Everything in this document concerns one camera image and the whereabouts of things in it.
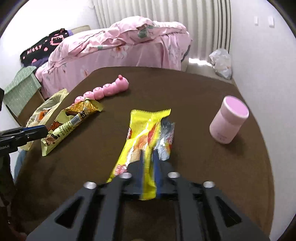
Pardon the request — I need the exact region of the brown table cloth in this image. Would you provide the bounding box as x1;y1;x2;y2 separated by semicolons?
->
11;67;274;240

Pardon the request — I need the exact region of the pink cylindrical cup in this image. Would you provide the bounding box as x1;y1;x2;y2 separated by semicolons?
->
209;95;249;144

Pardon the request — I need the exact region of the clear plastic bag on floor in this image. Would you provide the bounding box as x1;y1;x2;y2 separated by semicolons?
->
209;48;232;80

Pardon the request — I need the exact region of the pink floral bed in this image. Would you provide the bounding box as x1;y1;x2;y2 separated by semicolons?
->
35;16;192;98

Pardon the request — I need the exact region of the pink caterpillar toy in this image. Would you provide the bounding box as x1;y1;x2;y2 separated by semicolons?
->
74;75;129;103

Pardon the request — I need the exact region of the yellow brown snack wrapper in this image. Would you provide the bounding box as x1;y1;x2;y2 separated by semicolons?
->
41;98;103;157

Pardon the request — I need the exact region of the yellow plastic trash bag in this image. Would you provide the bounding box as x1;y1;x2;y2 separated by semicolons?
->
18;88;70;151

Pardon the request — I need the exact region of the green checkered nightstand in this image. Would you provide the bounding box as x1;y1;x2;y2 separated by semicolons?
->
4;66;45;126

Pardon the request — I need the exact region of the beige pleated curtain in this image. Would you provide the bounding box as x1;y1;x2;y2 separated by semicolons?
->
91;0;231;60

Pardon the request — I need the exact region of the black hello kitty blanket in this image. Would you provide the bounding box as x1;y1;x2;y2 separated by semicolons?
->
20;29;73;68

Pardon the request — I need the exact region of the beige bed headboard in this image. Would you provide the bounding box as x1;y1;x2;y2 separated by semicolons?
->
70;25;91;35

